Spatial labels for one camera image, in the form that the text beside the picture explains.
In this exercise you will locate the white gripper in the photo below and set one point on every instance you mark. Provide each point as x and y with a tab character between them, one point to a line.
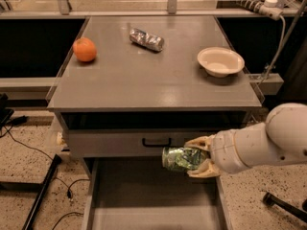
224	151

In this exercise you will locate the green crushed can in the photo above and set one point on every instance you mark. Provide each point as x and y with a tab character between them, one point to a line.
182	159

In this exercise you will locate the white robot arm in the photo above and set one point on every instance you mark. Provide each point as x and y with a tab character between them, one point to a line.
280	140

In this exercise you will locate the grey open middle drawer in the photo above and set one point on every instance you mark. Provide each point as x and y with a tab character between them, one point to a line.
139	194

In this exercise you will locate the grey drawer cabinet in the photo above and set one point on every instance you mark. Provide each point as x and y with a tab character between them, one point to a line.
126	77

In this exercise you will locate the grey top drawer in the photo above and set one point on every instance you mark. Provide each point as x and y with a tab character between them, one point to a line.
120	134

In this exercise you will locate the silver crushed can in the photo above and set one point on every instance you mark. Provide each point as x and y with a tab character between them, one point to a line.
144	39

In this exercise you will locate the black chair leg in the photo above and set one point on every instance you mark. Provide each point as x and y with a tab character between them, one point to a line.
270	200

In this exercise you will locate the white power strip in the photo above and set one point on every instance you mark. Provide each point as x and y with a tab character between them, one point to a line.
267	7

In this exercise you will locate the orange fruit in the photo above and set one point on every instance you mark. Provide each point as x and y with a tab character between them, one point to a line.
84	49

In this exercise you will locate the black metal floor stand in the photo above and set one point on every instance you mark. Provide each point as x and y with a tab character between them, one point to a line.
39	188

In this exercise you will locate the black drawer handle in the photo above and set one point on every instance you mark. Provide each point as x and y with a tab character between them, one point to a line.
154	144

